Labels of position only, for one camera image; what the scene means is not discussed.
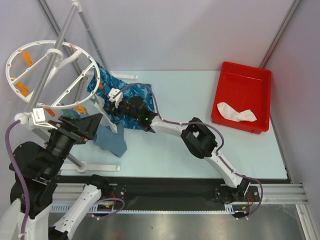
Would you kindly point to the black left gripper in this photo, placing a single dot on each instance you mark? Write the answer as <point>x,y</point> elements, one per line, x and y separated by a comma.
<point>81,129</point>

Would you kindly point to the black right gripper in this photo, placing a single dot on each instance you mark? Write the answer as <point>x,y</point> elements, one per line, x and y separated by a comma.
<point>115,108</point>

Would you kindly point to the teal clothes peg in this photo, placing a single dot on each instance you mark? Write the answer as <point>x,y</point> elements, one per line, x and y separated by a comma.
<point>94,99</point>

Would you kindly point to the white round clip hanger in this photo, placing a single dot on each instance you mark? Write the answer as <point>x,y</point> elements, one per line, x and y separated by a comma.
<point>59,63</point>

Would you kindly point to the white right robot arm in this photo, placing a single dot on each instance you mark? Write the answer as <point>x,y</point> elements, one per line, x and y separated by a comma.
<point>196,135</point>

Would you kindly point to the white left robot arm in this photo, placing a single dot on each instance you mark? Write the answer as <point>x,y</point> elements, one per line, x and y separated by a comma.
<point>35,169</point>

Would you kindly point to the orange clothes peg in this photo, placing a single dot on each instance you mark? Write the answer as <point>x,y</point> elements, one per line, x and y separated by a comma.
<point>27,57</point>
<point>50,112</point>
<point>81,110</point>
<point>20,86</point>
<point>101,86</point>

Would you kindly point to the grey blue sock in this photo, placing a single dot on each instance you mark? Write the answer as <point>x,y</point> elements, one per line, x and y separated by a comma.
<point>107,140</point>

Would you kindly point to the blue patterned cloth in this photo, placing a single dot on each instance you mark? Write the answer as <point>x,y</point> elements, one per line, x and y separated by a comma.
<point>109,81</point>

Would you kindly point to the red plastic tray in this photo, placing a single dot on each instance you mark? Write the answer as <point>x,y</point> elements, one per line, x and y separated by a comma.
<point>243,88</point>

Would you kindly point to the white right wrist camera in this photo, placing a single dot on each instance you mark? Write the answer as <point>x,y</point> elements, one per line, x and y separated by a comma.
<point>115,96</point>

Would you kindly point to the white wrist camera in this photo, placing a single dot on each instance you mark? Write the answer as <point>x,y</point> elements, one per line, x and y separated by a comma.
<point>37,120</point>
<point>115,96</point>

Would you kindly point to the grey drying rack frame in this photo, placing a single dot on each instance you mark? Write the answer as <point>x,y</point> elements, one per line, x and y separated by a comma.
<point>76,8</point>

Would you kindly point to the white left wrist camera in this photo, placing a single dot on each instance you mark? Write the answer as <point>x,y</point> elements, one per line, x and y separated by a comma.
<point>37,120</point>

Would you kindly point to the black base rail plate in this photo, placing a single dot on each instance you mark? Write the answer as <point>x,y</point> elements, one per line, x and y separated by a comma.
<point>177,194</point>

